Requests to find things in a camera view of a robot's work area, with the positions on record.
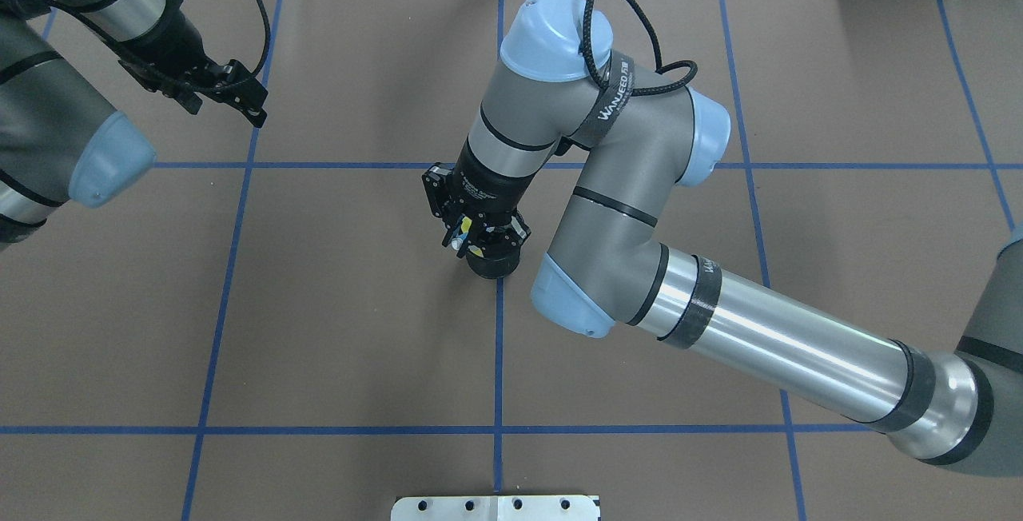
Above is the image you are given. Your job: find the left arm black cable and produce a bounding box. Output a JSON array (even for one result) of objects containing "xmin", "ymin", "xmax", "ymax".
[{"xmin": 72, "ymin": 0, "xmax": 273, "ymax": 82}]

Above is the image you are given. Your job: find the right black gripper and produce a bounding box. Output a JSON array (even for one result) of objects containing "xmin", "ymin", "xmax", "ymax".
[{"xmin": 421, "ymin": 163, "xmax": 531, "ymax": 259}]

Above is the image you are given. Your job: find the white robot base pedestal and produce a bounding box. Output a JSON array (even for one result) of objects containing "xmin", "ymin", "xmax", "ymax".
[{"xmin": 390, "ymin": 495, "xmax": 602, "ymax": 520}]

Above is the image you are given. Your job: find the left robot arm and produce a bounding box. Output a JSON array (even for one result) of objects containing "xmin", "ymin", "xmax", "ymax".
[{"xmin": 1, "ymin": 0, "xmax": 271, "ymax": 248}]

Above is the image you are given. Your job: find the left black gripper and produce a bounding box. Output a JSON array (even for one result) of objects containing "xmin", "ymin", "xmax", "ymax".
[{"xmin": 118, "ymin": 9, "xmax": 268, "ymax": 128}]

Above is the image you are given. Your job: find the blue marker pen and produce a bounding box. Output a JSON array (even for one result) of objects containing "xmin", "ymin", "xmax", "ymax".
[{"xmin": 450, "ymin": 236, "xmax": 472, "ymax": 255}]

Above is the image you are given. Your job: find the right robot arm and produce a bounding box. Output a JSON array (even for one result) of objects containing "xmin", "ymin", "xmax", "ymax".
[{"xmin": 422, "ymin": 0, "xmax": 1022, "ymax": 477}]

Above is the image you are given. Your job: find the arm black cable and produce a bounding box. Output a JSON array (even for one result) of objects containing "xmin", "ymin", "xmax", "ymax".
[
  {"xmin": 583, "ymin": 0, "xmax": 699, "ymax": 98},
  {"xmin": 72, "ymin": 0, "xmax": 273, "ymax": 82}
]

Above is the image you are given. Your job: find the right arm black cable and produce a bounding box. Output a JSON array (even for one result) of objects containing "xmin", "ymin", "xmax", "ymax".
[{"xmin": 583, "ymin": 0, "xmax": 699, "ymax": 98}]

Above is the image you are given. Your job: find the black mesh pen cup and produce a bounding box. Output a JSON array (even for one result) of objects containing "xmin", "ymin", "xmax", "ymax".
[{"xmin": 464, "ymin": 233, "xmax": 525, "ymax": 280}]

